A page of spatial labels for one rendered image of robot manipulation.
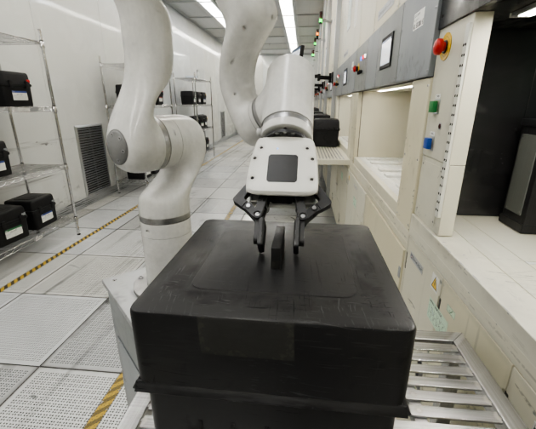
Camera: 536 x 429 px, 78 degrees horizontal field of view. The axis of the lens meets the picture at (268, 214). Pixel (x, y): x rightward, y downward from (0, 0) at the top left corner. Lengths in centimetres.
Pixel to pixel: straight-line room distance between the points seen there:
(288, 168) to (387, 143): 204
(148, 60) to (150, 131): 14
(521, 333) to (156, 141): 74
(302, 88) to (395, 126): 195
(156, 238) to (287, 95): 46
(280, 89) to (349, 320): 36
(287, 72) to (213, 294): 37
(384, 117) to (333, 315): 218
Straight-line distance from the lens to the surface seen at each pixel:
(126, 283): 97
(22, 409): 190
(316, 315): 34
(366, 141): 246
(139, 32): 77
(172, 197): 79
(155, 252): 83
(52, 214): 356
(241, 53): 63
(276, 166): 47
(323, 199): 47
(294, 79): 57
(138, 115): 73
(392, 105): 248
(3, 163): 322
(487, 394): 71
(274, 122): 51
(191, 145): 80
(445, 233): 101
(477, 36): 96
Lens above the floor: 121
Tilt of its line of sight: 19 degrees down
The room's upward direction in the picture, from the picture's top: straight up
